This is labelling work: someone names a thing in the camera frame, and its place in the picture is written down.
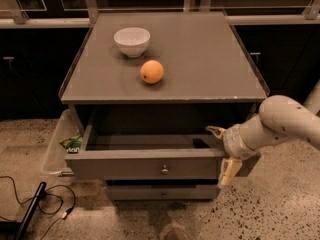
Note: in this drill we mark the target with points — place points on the grey drawer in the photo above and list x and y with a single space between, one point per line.
146 156
153 192

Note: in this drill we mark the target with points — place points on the orange fruit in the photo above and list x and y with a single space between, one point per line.
152 72

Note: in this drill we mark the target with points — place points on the clear plastic bin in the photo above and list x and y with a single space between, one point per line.
54 163

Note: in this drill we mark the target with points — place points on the black bar stand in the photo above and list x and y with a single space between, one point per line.
15 229

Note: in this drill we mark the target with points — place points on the white ceramic bowl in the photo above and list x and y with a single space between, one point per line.
132 41

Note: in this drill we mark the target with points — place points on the grey top drawer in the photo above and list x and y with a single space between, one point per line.
146 156

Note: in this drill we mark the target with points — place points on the green snack bag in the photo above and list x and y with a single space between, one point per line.
72 144

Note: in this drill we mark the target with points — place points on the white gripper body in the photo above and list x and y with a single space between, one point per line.
232 142

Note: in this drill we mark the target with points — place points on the grey drawer cabinet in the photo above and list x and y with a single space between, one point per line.
208 80

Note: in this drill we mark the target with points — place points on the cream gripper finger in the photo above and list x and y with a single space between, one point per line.
229 169
218 132

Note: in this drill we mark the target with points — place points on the grey bottom drawer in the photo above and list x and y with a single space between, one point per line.
153 192

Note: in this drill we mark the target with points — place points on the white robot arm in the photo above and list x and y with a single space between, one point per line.
279 119

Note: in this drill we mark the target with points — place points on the metal railing frame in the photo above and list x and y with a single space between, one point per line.
237 12

